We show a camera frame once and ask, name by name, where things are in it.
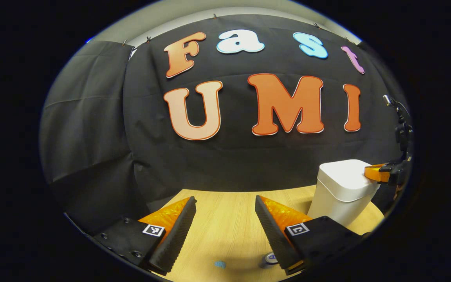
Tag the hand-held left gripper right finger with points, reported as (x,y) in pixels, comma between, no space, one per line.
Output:
(274,235)

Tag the blue paper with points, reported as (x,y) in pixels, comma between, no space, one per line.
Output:
(220,264)

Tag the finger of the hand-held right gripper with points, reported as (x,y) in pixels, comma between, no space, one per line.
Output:
(376,173)

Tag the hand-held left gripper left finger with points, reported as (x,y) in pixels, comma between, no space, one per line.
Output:
(176,235)

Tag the blue pop can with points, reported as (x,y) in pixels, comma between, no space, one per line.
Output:
(267,261)

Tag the white desktop garbage bin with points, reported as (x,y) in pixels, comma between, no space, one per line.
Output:
(339,196)

